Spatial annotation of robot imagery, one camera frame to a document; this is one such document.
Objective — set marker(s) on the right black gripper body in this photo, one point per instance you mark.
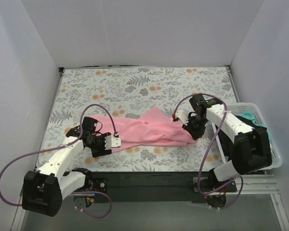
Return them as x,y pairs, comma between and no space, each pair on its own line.
194,126

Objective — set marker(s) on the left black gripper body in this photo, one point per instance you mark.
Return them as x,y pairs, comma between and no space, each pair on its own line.
100,146

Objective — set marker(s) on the pink t shirt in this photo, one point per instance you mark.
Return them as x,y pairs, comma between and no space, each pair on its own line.
152,129

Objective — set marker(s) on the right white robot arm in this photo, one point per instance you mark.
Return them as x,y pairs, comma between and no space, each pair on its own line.
248,144

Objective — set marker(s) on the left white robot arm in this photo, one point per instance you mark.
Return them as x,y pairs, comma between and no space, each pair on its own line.
45,189

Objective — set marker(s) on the black t shirt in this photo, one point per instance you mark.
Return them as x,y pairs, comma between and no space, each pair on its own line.
226,144

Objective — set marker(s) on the floral table cloth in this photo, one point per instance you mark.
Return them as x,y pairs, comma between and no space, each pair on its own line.
130,93

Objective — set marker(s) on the teal t shirt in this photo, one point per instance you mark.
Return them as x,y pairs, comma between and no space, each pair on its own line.
251,115

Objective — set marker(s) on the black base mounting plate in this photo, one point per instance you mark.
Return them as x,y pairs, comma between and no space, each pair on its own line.
147,186

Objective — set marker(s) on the white plastic laundry basket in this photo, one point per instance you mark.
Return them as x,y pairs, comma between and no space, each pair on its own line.
253,108

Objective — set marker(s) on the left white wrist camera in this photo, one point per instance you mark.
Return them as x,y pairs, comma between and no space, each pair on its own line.
112,142

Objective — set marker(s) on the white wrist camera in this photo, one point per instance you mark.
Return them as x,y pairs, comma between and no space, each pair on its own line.
112,142
181,115

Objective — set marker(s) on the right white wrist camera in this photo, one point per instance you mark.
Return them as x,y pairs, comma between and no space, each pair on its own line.
181,115

